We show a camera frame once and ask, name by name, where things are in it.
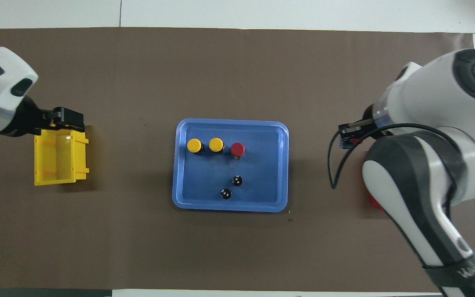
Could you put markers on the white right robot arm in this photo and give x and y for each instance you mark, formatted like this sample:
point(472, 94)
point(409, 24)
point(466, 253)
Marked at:
point(427, 95)

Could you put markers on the red push button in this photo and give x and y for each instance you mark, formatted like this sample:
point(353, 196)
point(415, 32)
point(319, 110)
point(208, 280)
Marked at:
point(237, 149)
point(356, 141)

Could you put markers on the yellow plastic storage bin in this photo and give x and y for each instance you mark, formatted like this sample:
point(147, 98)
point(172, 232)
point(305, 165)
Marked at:
point(56, 156)

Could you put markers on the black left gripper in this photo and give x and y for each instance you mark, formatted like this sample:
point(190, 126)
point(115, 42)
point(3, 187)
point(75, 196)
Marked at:
point(25, 117)

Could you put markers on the blue plastic tray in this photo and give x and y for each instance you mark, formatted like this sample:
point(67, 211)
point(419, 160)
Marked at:
point(262, 189)

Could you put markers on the yellow push button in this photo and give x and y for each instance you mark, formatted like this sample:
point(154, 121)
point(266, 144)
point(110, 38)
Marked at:
point(194, 144)
point(216, 144)

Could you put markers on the brown paper table mat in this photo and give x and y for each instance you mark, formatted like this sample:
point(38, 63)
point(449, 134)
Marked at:
point(179, 74)

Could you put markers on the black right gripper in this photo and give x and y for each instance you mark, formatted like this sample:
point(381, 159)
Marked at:
point(370, 119)

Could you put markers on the black cylindrical capacitor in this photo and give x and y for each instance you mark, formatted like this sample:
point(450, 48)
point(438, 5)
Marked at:
point(226, 194)
point(237, 180)

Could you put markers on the red plastic storage bin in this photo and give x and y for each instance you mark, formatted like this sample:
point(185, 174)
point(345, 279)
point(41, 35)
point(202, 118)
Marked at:
point(374, 203)

